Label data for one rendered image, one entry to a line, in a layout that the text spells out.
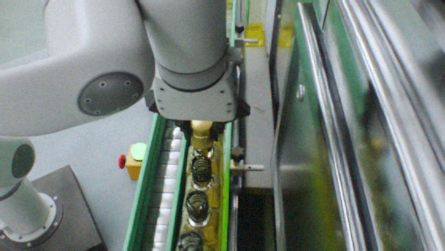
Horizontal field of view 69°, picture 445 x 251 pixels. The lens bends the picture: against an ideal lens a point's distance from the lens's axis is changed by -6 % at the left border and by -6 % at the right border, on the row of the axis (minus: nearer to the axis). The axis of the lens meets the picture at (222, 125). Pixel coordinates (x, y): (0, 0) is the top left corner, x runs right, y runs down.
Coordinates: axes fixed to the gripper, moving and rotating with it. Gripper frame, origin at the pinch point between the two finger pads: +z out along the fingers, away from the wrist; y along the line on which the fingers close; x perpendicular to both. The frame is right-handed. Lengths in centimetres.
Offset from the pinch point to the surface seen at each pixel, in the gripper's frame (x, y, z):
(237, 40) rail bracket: -44, -4, 31
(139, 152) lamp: -8.5, 18.8, 33.5
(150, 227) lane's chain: 10.9, 11.3, 25.3
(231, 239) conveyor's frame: 12.3, -5.2, 25.0
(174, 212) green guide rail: 9.3, 5.4, 16.9
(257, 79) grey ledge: -35, -11, 38
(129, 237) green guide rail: 14.5, 12.6, 15.6
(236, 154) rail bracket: -2.0, -5.3, 15.3
